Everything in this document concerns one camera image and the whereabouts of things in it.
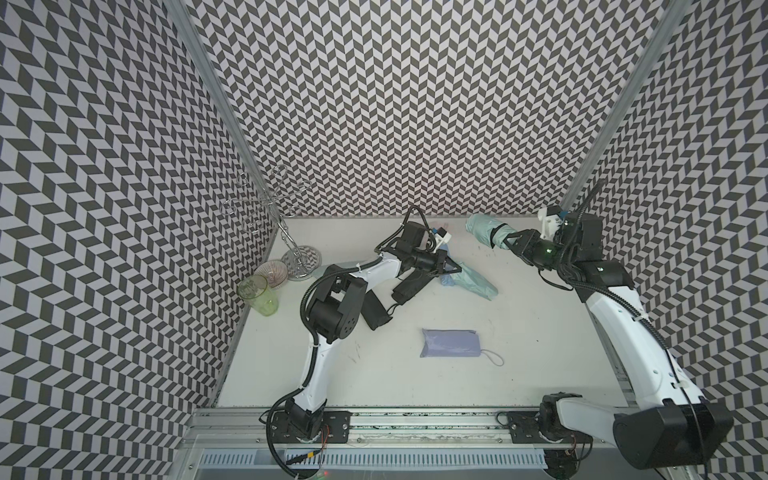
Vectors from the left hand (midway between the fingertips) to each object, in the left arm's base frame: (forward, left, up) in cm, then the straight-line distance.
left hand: (460, 270), depth 88 cm
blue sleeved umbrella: (+2, +3, -8) cm, 9 cm away
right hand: (-3, -9, +16) cm, 18 cm away
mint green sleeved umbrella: (0, -5, +17) cm, 18 cm away
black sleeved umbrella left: (-7, +26, -11) cm, 29 cm away
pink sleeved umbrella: (+29, +3, -11) cm, 31 cm away
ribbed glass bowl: (+6, +61, -9) cm, 62 cm away
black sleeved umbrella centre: (+1, +14, -9) cm, 17 cm away
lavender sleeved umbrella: (-18, +2, -10) cm, 21 cm away
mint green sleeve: (-1, -2, -3) cm, 4 cm away
